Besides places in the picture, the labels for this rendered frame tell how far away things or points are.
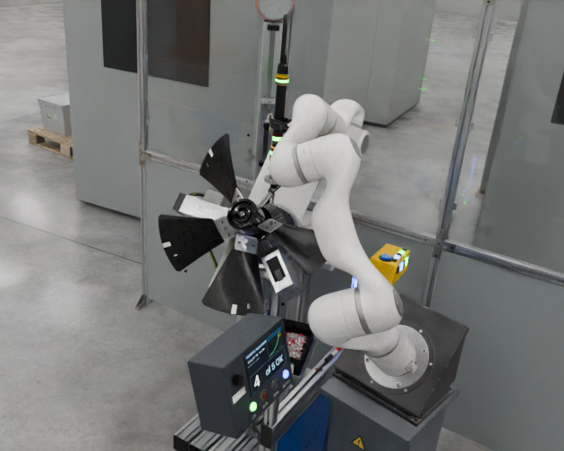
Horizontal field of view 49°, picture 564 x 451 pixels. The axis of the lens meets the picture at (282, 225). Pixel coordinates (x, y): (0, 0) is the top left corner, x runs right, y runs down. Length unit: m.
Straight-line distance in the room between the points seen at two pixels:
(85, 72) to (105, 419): 2.68
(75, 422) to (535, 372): 2.08
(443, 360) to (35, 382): 2.23
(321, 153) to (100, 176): 3.72
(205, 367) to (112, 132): 3.59
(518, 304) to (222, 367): 1.65
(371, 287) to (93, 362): 2.29
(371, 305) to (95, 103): 3.73
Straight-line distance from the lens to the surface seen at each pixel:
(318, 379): 2.06
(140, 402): 3.27
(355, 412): 1.87
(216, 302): 2.20
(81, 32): 4.90
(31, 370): 3.56
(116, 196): 5.06
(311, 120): 1.60
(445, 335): 1.88
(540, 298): 2.77
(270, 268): 2.30
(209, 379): 1.48
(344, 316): 1.51
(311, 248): 2.15
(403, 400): 1.86
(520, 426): 3.11
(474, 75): 2.58
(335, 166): 1.50
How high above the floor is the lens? 2.14
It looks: 25 degrees down
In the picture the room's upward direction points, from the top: 5 degrees clockwise
